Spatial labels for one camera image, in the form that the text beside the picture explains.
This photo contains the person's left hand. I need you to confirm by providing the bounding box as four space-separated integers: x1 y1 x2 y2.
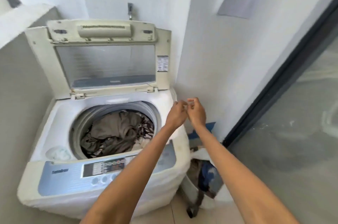
165 101 189 130

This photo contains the person's right hand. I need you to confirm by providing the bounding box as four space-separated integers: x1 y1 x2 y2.
186 97 207 129

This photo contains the person's right forearm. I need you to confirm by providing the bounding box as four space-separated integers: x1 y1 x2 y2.
190 123 300 224

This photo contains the person's left forearm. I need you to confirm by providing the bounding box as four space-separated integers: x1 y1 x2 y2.
80 123 183 224

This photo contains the brown white patterned garment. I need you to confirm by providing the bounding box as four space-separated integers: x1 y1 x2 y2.
136 115 155 151

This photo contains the white label sticker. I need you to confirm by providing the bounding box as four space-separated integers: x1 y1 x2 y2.
157 56 169 72

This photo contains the grey-brown garment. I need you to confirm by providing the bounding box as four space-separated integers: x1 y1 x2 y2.
80 110 149 158

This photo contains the blue garment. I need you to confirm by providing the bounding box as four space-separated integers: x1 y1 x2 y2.
198 161 224 198

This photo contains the white laundry basket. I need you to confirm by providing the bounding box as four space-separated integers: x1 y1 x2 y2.
181 147 233 210

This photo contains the black-framed glass door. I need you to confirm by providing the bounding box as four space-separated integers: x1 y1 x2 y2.
223 1 338 224

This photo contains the white top-load washing machine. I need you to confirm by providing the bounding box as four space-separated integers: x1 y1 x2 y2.
17 19 191 219

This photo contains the blue washing machine control panel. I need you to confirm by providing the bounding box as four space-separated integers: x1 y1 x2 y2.
38 141 177 197

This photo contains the cream washing machine lid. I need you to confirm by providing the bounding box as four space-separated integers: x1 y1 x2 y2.
24 19 172 100

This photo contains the brown strap garment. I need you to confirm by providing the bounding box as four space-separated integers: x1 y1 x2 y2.
186 158 207 218

